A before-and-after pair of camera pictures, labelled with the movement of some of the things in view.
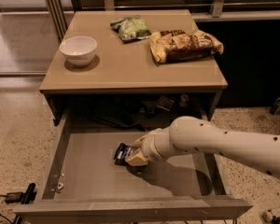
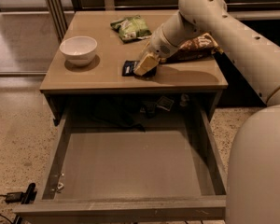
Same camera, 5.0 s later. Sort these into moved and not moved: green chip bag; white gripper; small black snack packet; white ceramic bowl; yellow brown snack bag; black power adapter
Moved: white gripper; small black snack packet
Not moved: black power adapter; yellow brown snack bag; green chip bag; white ceramic bowl
